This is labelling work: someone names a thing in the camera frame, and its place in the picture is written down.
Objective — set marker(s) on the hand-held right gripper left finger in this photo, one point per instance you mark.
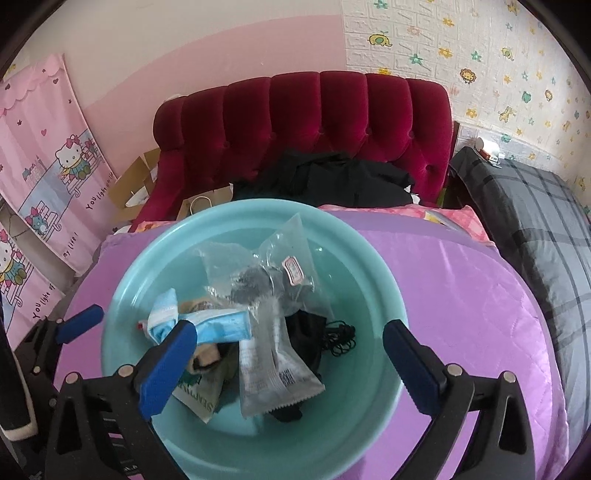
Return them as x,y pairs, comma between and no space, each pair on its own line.
166,364

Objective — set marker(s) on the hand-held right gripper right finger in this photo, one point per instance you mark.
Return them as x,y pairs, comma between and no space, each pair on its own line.
411,364

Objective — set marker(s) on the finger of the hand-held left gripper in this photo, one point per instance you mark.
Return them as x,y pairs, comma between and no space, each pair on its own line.
81,323

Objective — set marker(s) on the brown sock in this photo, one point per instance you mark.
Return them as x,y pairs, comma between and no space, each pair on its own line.
205,359

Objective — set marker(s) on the white green wipes packet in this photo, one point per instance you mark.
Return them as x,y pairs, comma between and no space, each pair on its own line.
203,397

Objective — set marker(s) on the teal plastic basin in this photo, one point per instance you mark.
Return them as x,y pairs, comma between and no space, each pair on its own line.
351,415

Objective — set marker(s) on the silver foil bag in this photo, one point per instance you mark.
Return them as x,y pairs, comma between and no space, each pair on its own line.
272,378

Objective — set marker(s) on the black cloth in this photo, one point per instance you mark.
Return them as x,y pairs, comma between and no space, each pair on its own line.
304,337

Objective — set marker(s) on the clear zip bag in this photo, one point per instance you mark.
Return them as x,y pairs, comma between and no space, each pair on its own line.
277,272

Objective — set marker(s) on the cardboard box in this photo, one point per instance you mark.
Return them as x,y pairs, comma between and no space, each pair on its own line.
134,180

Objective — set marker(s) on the Hello Kitty pink curtain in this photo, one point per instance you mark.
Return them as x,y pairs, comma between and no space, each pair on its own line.
51,161

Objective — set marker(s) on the brown paper bag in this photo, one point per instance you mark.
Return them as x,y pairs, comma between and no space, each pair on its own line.
212,201

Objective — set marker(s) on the grey plaid blanket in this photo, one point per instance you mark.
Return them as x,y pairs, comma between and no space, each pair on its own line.
531,207

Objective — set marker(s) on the black clothes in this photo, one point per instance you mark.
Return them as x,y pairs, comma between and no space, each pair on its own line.
323,180

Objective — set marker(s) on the small white red box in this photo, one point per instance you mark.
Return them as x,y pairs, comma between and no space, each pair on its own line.
488,150

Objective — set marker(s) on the red tufted sofa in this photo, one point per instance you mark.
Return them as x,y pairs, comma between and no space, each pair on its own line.
323,115

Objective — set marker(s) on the pink cartoon wall poster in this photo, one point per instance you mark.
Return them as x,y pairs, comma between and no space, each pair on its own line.
23,286

